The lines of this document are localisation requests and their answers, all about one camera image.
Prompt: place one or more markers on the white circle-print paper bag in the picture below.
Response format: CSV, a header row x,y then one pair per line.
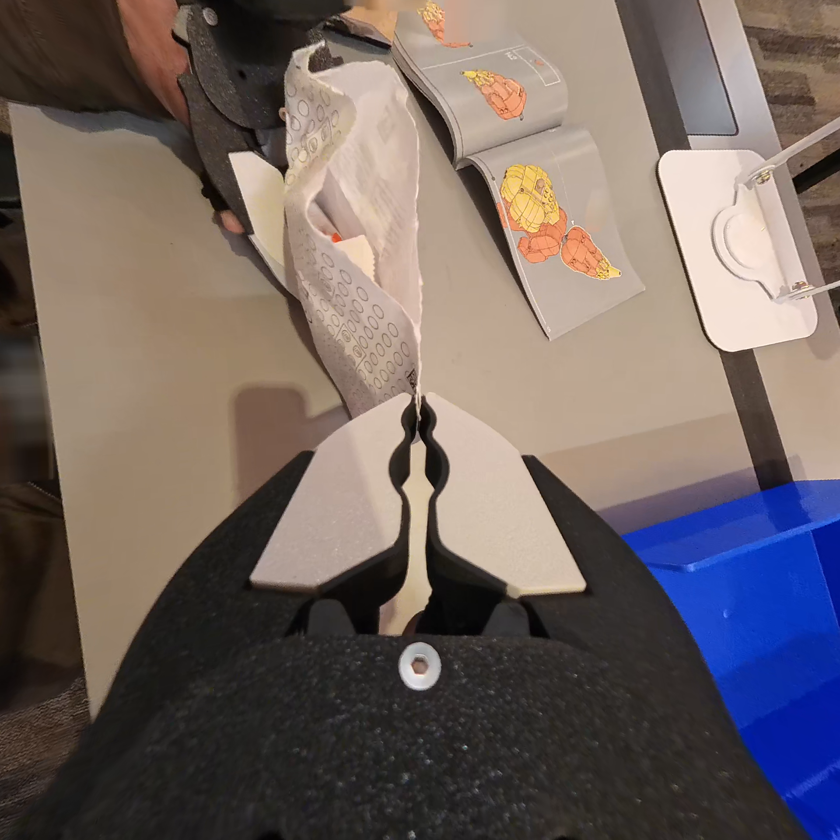
x,y
367,164

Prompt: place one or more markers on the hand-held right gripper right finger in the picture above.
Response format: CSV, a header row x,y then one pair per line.
x,y
505,518

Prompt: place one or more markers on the person's brown jacket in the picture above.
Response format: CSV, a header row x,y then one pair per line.
x,y
33,577

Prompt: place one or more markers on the white desk lamp stand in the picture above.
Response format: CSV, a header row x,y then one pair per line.
x,y
695,229

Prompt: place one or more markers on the open grey instruction booklet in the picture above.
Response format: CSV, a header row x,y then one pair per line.
x,y
590,164

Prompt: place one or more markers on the grey desk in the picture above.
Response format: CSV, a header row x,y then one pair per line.
x,y
164,328

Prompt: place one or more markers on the person's left forearm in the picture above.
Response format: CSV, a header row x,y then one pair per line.
x,y
59,46

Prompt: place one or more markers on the person's left hand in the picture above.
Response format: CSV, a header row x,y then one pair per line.
x,y
154,52

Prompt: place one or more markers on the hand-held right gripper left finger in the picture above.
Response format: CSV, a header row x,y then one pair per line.
x,y
328,518

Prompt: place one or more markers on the blue plastic bin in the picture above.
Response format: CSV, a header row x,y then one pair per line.
x,y
754,623

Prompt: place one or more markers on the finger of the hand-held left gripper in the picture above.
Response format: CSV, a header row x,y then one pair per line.
x,y
266,210

